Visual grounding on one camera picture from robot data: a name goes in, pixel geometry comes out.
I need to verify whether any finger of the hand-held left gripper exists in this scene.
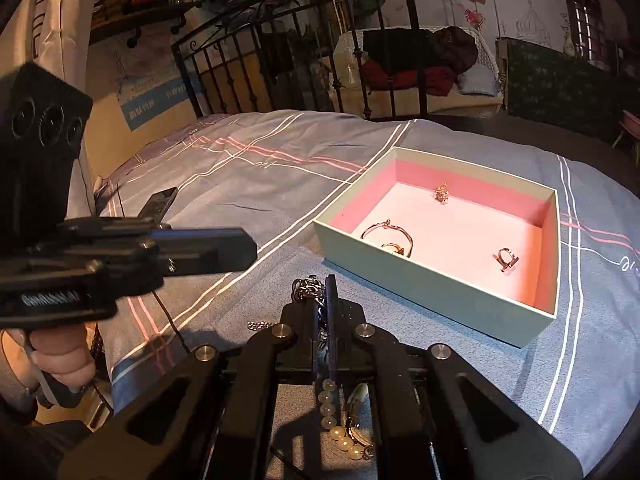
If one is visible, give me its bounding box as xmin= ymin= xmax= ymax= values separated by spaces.
xmin=152 ymin=227 xmax=259 ymax=277
xmin=136 ymin=186 xmax=179 ymax=223

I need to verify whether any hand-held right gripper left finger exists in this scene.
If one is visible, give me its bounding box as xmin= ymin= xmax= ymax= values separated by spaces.
xmin=57 ymin=303 xmax=324 ymax=480

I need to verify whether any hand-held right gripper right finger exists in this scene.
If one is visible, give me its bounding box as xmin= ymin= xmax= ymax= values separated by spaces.
xmin=325 ymin=274 xmax=586 ymax=480

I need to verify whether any silver chain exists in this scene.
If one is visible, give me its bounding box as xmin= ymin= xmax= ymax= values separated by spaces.
xmin=247 ymin=275 xmax=332 ymax=358

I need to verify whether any green box with pink inside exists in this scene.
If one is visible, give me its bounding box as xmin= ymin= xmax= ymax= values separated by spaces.
xmin=313 ymin=146 xmax=560 ymax=349

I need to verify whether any person's left forearm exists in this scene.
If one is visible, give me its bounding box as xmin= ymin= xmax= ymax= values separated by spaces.
xmin=0 ymin=355 xmax=71 ymax=480

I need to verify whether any person's left hand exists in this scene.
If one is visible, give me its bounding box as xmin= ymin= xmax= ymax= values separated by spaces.
xmin=0 ymin=325 xmax=97 ymax=397

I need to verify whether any gold bangle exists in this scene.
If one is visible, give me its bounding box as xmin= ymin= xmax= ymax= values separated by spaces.
xmin=360 ymin=219 xmax=415 ymax=260

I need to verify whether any grey striped bed sheet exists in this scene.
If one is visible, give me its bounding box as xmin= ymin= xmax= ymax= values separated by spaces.
xmin=65 ymin=109 xmax=640 ymax=480

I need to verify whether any gold wristwatch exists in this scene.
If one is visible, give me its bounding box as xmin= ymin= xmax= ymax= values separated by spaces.
xmin=344 ymin=382 xmax=377 ymax=461

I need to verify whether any cardboard box with blue label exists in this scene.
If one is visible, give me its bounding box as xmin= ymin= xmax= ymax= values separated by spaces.
xmin=84 ymin=50 xmax=202 ymax=173

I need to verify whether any white printed curtain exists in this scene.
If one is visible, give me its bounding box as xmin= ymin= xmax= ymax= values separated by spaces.
xmin=0 ymin=0 xmax=104 ymax=92

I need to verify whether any red cloth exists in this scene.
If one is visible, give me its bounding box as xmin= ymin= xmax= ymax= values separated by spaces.
xmin=361 ymin=59 xmax=458 ymax=98

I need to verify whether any white laundry basket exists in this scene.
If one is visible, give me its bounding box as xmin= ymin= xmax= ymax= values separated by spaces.
xmin=332 ymin=26 xmax=504 ymax=116

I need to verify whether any light blue cloth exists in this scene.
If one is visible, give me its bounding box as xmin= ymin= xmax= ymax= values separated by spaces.
xmin=457 ymin=64 xmax=502 ymax=97

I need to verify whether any black cloth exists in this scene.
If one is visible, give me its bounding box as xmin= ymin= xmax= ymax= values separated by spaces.
xmin=362 ymin=29 xmax=435 ymax=63

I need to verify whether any dark maroon cloth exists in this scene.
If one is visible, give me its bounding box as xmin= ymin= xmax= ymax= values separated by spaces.
xmin=431 ymin=26 xmax=480 ymax=75

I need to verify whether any green patterned panel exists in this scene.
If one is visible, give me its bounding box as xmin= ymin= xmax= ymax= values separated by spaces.
xmin=504 ymin=37 xmax=629 ymax=147

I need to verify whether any pink stool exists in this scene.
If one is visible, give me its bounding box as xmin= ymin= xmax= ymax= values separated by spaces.
xmin=612 ymin=109 xmax=640 ymax=150

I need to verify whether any black cable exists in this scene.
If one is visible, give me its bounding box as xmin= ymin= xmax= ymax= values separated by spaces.
xmin=151 ymin=287 xmax=192 ymax=357

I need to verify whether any pale bead bracelet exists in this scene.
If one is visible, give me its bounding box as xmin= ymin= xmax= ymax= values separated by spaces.
xmin=317 ymin=378 xmax=369 ymax=461

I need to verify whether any black iron bed frame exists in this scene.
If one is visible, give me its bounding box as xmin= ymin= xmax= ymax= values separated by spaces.
xmin=170 ymin=0 xmax=429 ymax=122

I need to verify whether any silver ring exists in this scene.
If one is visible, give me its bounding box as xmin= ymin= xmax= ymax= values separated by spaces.
xmin=492 ymin=247 xmax=520 ymax=274

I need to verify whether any black wall shelf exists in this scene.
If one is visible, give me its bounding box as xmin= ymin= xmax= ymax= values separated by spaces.
xmin=89 ymin=0 xmax=202 ymax=50

